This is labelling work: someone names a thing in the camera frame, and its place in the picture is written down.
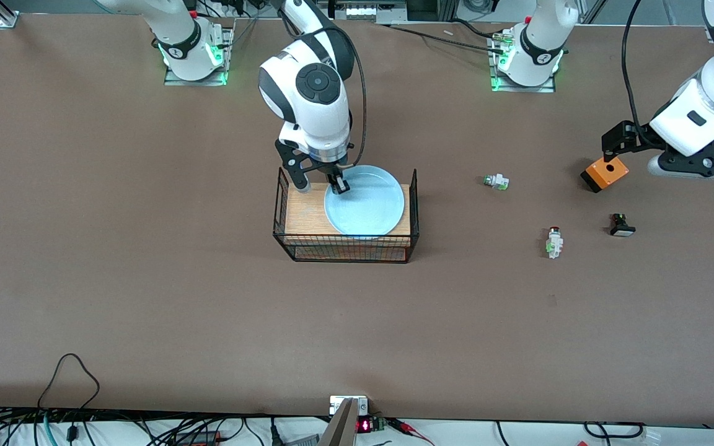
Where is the light blue round plate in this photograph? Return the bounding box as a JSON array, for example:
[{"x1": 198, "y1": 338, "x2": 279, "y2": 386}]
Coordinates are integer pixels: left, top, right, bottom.
[{"x1": 324, "y1": 165, "x2": 406, "y2": 238}]

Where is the black square white-cap button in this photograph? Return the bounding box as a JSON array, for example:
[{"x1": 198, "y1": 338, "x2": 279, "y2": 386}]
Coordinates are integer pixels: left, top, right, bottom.
[{"x1": 609, "y1": 213, "x2": 637, "y2": 237}]

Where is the wooden board shelf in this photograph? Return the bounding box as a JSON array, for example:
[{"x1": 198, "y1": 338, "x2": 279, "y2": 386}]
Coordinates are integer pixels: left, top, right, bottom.
[{"x1": 284, "y1": 182, "x2": 412, "y2": 237}]

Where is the red probe lead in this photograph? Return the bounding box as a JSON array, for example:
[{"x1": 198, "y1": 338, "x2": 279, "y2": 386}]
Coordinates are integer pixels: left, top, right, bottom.
[{"x1": 388, "y1": 418, "x2": 435, "y2": 446}]

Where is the black power adapter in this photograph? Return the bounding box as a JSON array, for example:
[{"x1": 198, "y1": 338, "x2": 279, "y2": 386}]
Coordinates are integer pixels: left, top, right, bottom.
[{"x1": 174, "y1": 431, "x2": 223, "y2": 446}]

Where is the orange button enclosure box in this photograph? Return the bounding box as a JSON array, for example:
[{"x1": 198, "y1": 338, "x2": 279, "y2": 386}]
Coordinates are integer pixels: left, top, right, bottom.
[{"x1": 581, "y1": 156, "x2": 630, "y2": 194}]

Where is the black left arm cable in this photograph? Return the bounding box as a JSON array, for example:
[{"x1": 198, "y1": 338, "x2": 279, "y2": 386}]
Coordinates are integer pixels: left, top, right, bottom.
[{"x1": 621, "y1": 0, "x2": 652, "y2": 146}]

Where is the black wire mesh basket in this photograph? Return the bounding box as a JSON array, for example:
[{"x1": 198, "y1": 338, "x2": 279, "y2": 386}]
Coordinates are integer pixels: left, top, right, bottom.
[{"x1": 272, "y1": 166, "x2": 421, "y2": 265}]

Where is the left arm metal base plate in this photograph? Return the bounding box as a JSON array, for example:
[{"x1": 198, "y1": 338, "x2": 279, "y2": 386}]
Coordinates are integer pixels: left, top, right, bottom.
[{"x1": 488, "y1": 31, "x2": 557, "y2": 94}]

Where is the aluminium frame with light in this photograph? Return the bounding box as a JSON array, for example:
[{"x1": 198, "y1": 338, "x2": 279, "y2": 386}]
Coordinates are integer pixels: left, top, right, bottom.
[{"x1": 317, "y1": 0, "x2": 408, "y2": 23}]

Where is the thick black table cable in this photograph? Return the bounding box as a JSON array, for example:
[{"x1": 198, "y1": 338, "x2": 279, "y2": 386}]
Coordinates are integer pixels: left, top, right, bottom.
[{"x1": 382, "y1": 24, "x2": 506, "y2": 53}]

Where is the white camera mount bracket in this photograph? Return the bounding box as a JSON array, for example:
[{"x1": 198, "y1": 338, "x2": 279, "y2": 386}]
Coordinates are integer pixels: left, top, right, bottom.
[{"x1": 330, "y1": 395, "x2": 369, "y2": 416}]

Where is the grey camera mount pole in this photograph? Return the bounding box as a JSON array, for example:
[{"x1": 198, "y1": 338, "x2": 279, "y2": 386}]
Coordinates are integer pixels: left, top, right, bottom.
[{"x1": 319, "y1": 398, "x2": 358, "y2": 446}]

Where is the black coiled cable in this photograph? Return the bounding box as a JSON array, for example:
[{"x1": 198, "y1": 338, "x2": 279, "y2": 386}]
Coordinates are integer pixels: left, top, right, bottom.
[{"x1": 583, "y1": 421, "x2": 646, "y2": 440}]

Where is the thin black looped cable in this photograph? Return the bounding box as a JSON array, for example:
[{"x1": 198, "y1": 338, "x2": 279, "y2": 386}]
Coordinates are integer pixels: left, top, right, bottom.
[{"x1": 37, "y1": 353, "x2": 101, "y2": 413}]

